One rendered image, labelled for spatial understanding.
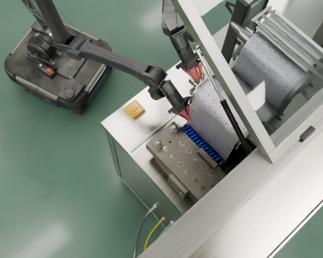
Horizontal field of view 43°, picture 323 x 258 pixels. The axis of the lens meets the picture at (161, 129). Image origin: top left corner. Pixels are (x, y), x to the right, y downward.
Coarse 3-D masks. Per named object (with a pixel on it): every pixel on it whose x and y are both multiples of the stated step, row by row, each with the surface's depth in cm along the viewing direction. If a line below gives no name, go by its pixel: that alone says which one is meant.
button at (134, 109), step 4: (136, 100) 192; (128, 104) 191; (132, 104) 191; (136, 104) 191; (124, 108) 190; (128, 108) 190; (132, 108) 190; (136, 108) 190; (140, 108) 190; (128, 112) 189; (132, 112) 189; (136, 112) 189; (140, 112) 190; (132, 116) 189; (136, 116) 189
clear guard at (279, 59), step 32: (192, 0) 92; (224, 0) 95; (256, 0) 99; (288, 0) 103; (320, 0) 107; (224, 32) 96; (256, 32) 100; (288, 32) 104; (320, 32) 108; (256, 64) 101; (288, 64) 105; (320, 64) 109; (256, 96) 102; (288, 96) 106; (320, 96) 110; (288, 128) 107
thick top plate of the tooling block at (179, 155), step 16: (176, 144) 173; (192, 144) 173; (160, 160) 171; (176, 160) 170; (192, 160) 170; (176, 176) 168; (192, 176) 168; (208, 176) 168; (224, 176) 168; (192, 192) 165
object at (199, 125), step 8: (192, 112) 164; (192, 120) 170; (200, 120) 163; (192, 128) 176; (200, 128) 168; (208, 128) 162; (200, 136) 174; (208, 136) 167; (216, 136) 160; (208, 144) 174; (216, 144) 166; (224, 144) 160; (216, 152) 172; (224, 152) 165; (224, 160) 171
